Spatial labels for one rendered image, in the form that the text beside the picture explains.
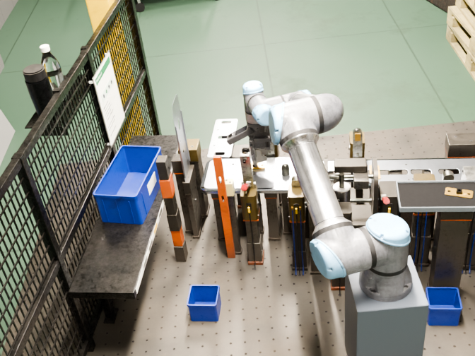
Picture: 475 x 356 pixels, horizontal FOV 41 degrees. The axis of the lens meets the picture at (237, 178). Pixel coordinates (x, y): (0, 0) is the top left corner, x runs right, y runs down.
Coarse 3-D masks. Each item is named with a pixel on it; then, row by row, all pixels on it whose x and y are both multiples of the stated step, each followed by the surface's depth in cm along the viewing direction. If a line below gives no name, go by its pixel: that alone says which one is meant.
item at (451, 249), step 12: (444, 216) 205; (456, 216) 204; (468, 216) 204; (444, 228) 208; (456, 228) 208; (468, 228) 207; (444, 240) 211; (456, 240) 211; (444, 252) 215; (456, 252) 214; (432, 264) 225; (444, 264) 218; (456, 264) 217; (432, 276) 226; (444, 276) 221; (456, 276) 221
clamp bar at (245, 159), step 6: (246, 150) 226; (240, 156) 223; (246, 156) 223; (240, 162) 226; (246, 162) 225; (246, 168) 227; (246, 174) 230; (252, 174) 231; (246, 180) 232; (252, 180) 232; (252, 186) 234
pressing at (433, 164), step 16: (224, 160) 259; (272, 160) 255; (288, 160) 254; (368, 160) 249; (384, 160) 248; (400, 160) 247; (416, 160) 246; (432, 160) 245; (448, 160) 244; (464, 160) 243; (208, 176) 252; (224, 176) 250; (240, 176) 249; (256, 176) 248; (272, 176) 247; (288, 176) 246; (384, 176) 241; (400, 176) 240; (208, 192) 244; (272, 192) 241
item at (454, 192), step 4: (448, 188) 206; (452, 188) 206; (448, 192) 205; (452, 192) 204; (456, 192) 203; (460, 192) 203; (464, 192) 204; (468, 192) 204; (472, 192) 203; (460, 196) 202; (464, 196) 202; (468, 196) 202; (472, 196) 202
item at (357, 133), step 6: (354, 132) 249; (360, 132) 249; (354, 138) 250; (360, 138) 250; (354, 144) 251; (360, 144) 251; (354, 150) 252; (360, 150) 252; (354, 156) 253; (360, 156) 253
